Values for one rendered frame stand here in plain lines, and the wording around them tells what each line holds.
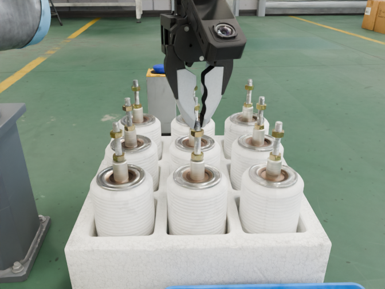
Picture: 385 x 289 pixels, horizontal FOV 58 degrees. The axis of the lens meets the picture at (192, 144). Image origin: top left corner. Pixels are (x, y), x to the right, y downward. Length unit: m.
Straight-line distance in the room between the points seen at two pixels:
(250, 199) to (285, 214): 0.06
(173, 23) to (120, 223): 0.29
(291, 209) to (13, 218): 0.51
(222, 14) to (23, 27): 0.42
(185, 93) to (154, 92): 0.41
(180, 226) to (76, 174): 0.60
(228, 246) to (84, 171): 0.67
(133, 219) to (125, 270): 0.08
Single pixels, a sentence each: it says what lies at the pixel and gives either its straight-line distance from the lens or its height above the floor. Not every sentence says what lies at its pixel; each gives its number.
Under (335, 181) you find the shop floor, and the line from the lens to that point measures 1.09.
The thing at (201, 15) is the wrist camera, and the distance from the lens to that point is 0.41.
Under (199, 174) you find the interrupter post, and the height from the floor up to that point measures 0.26.
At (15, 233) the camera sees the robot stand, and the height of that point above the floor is 0.09.
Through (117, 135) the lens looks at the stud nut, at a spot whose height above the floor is 0.33.
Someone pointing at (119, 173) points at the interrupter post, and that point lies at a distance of 0.53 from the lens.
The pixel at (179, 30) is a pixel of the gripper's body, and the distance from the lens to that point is 0.44.
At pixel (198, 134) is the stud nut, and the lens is 0.50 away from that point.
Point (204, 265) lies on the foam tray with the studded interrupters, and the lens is 0.55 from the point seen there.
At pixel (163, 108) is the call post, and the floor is 0.23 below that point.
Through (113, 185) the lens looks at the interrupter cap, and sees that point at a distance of 0.53.
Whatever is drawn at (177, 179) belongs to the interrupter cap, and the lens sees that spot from 0.53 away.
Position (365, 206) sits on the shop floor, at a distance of 1.01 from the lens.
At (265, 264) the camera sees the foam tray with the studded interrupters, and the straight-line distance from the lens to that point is 0.56.
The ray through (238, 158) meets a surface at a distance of 0.64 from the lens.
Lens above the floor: 0.53
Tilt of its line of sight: 26 degrees down
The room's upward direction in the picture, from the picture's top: straight up
